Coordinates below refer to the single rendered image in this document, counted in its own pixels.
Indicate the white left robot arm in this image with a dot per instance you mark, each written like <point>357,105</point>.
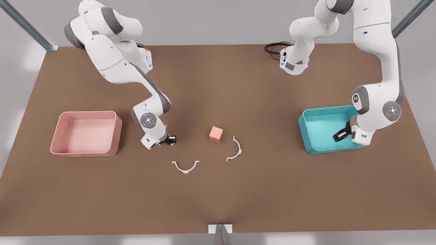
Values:
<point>378,51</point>

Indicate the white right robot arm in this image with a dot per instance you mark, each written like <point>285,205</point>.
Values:
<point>112,61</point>

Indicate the blue storage box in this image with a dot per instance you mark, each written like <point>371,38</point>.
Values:
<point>320,127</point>

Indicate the pink storage box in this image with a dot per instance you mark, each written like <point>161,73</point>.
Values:
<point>87,134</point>

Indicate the orange cube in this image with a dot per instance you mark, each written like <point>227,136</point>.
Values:
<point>216,134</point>

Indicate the silver frame post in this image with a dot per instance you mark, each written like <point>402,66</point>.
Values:
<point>221,234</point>
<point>410,17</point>
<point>25,25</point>

